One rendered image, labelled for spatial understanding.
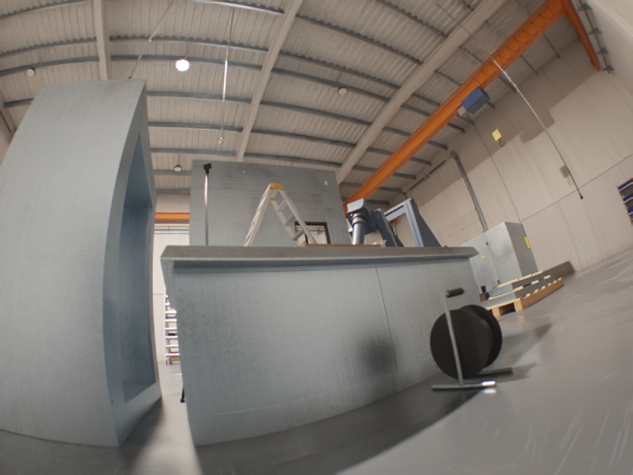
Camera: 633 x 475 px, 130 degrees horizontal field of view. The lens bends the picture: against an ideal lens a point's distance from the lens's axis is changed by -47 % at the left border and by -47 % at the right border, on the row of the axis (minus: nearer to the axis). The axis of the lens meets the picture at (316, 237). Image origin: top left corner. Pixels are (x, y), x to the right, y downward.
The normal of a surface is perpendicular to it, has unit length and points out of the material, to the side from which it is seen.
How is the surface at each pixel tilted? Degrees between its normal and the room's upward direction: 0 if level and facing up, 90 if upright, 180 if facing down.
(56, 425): 90
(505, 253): 90
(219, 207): 90
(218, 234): 90
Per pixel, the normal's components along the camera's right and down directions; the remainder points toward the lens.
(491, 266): -0.90, 0.00
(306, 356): 0.45, -0.39
